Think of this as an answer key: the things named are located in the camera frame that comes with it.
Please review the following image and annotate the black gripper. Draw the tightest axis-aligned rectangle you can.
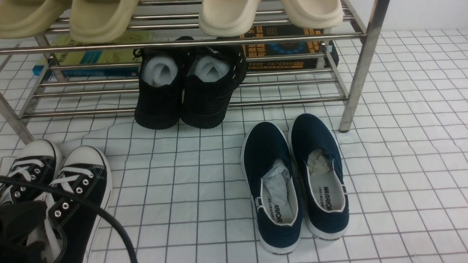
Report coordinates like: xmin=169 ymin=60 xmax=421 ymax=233
xmin=0 ymin=201 xmax=47 ymax=263

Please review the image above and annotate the black lace-up sneaker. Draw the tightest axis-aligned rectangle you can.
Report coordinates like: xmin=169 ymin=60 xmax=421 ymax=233
xmin=29 ymin=145 xmax=112 ymax=263
xmin=1 ymin=139 xmax=63 ymax=206

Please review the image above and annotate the silver metal shoe rack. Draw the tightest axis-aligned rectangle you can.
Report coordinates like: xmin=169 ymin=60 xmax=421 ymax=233
xmin=1 ymin=0 xmax=389 ymax=144

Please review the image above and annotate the black shoe with white stuffing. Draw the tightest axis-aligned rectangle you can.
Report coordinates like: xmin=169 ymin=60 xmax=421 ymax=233
xmin=133 ymin=47 xmax=194 ymax=130

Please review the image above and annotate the black shoe stitched side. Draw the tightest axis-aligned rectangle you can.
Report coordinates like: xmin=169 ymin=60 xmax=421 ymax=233
xmin=180 ymin=45 xmax=248 ymax=129

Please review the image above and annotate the navy slip-on shoe left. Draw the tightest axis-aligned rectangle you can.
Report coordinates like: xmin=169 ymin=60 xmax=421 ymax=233
xmin=240 ymin=122 xmax=303 ymax=255

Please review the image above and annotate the navy slip-on shoe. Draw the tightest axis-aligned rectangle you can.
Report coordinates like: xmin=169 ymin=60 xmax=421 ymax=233
xmin=240 ymin=122 xmax=303 ymax=255
xmin=288 ymin=113 xmax=350 ymax=241

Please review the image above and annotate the navy slip-on shoe right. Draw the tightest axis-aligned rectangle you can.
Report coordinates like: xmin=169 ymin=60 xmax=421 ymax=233
xmin=288 ymin=113 xmax=350 ymax=241

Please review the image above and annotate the green and blue book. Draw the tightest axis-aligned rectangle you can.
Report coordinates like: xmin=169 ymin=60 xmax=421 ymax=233
xmin=32 ymin=31 xmax=152 ymax=77

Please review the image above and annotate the cream slipper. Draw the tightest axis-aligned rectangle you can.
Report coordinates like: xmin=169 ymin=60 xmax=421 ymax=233
xmin=281 ymin=0 xmax=344 ymax=29
xmin=198 ymin=0 xmax=261 ymax=37

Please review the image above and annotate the black book with orange text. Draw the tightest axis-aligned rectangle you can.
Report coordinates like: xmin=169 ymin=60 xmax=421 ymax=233
xmin=239 ymin=24 xmax=323 ymax=72

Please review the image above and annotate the cream slipper right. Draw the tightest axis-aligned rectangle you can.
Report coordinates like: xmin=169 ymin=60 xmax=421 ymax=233
xmin=281 ymin=0 xmax=344 ymax=29

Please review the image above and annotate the black cable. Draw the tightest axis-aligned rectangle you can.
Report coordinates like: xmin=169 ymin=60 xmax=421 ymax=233
xmin=0 ymin=176 xmax=138 ymax=263

